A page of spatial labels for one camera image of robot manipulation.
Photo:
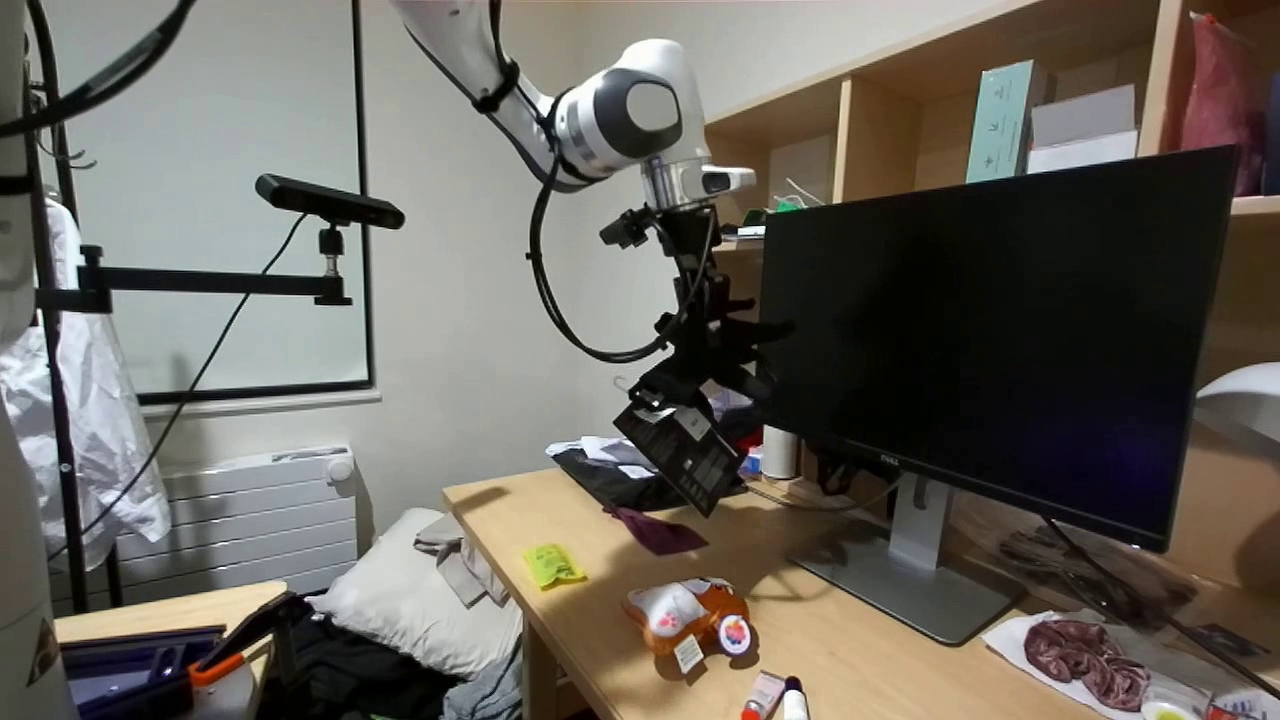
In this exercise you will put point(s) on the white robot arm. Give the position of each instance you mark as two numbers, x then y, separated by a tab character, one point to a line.
635	114

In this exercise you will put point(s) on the black computer monitor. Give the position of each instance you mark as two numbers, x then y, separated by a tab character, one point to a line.
1024	337

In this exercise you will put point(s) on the teal box on shelf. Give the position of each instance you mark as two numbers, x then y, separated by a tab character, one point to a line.
997	120

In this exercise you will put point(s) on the white garment hanging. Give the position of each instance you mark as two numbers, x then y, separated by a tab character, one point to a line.
116	480

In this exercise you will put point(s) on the pile of black clothes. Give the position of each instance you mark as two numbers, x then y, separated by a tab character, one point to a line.
329	673

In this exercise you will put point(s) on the brown white plush toy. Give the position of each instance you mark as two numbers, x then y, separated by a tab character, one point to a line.
688	620

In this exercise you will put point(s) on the purple cloth piece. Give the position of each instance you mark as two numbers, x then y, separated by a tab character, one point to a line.
658	535

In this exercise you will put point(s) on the orange plastic tool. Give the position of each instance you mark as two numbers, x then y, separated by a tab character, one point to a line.
212	668

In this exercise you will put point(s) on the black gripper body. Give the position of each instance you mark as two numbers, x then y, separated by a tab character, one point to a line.
704	337

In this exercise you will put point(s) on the wooden shelf unit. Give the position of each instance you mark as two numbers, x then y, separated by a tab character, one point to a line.
1112	76

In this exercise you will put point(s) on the white radiator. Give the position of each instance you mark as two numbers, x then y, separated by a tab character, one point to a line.
284	519

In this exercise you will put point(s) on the white pillow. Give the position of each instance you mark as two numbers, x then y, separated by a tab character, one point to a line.
428	595

